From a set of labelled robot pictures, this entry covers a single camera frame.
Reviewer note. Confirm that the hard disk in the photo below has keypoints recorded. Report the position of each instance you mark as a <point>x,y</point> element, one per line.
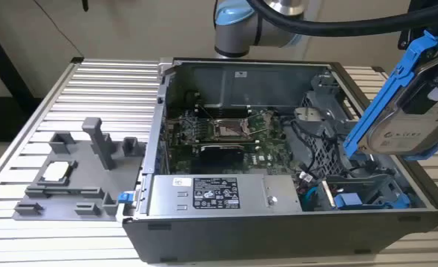
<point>408,136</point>

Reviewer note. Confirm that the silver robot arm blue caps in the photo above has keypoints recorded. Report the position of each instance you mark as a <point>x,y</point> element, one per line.
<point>238,33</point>

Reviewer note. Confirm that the green Dell motherboard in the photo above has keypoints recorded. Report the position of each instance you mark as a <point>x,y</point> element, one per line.
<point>274,164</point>

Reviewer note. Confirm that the CPU socket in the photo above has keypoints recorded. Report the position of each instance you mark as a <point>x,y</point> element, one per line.
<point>225,130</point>

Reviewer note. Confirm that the black graphics card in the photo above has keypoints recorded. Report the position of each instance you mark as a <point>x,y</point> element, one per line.
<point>220,155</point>

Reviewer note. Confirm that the black open PC case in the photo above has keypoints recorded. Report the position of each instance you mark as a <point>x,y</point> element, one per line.
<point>241,239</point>

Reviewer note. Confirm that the silver power supply unit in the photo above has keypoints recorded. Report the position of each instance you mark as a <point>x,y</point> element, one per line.
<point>168,194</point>

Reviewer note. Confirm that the blue case latch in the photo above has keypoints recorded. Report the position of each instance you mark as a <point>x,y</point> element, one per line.
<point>125,198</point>

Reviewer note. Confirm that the grey plastic parts rack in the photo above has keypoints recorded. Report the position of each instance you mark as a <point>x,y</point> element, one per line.
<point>89,172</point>

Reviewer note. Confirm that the silver CPU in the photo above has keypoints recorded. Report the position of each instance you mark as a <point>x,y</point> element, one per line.
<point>58,170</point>

